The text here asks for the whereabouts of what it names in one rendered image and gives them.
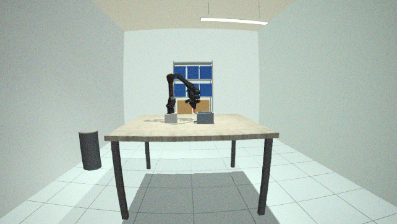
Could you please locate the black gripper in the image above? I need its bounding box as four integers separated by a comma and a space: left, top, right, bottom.
185, 94, 200, 109

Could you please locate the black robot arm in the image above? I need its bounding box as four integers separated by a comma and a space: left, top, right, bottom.
166, 73, 200, 114

